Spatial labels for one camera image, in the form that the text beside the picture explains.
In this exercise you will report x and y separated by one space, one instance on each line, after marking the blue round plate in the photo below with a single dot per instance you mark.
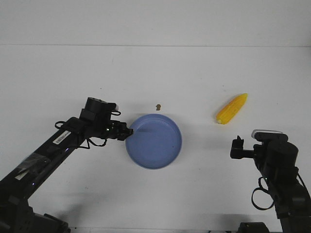
156 141

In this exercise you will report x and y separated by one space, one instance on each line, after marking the yellow corn cob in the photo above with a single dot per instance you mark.
227 113

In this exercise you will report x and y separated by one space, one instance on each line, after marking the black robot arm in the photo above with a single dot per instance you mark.
275 158
16 216

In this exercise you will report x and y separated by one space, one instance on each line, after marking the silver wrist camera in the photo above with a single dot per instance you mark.
268 135
107 105

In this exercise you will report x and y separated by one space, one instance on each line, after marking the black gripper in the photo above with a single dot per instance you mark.
238 152
118 130

